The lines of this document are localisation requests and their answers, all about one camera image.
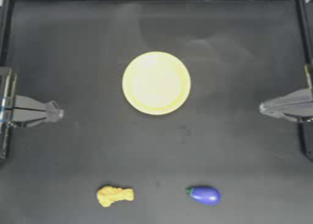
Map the yellow round plate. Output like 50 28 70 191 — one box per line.
120 51 192 116

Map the purple toy eggplant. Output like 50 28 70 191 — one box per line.
185 185 221 207

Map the golden fried chicken toy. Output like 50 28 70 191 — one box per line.
94 185 134 208

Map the black frame side rail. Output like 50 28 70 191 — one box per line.
0 0 10 67

